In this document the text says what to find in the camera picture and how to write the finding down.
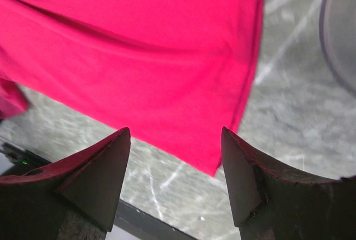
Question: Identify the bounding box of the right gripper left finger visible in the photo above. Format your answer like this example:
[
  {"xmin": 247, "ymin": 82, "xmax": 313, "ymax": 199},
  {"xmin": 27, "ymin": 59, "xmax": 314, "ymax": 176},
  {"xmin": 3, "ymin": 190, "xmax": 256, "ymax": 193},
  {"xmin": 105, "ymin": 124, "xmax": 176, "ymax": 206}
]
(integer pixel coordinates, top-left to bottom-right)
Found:
[{"xmin": 0, "ymin": 127, "xmax": 131, "ymax": 240}]

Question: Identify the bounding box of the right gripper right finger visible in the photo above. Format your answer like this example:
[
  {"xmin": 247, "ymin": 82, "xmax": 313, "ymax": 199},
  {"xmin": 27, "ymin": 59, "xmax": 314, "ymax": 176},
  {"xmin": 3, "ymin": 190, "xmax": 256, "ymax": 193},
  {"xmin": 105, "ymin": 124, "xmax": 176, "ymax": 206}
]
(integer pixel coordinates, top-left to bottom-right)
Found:
[{"xmin": 221, "ymin": 128, "xmax": 355, "ymax": 239}]

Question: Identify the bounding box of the red t-shirt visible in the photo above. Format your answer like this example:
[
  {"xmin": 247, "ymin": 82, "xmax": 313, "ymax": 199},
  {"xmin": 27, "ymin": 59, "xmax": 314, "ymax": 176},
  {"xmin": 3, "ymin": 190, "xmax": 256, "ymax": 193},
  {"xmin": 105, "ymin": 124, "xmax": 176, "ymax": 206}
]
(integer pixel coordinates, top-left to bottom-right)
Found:
[{"xmin": 1, "ymin": 0, "xmax": 264, "ymax": 176}]

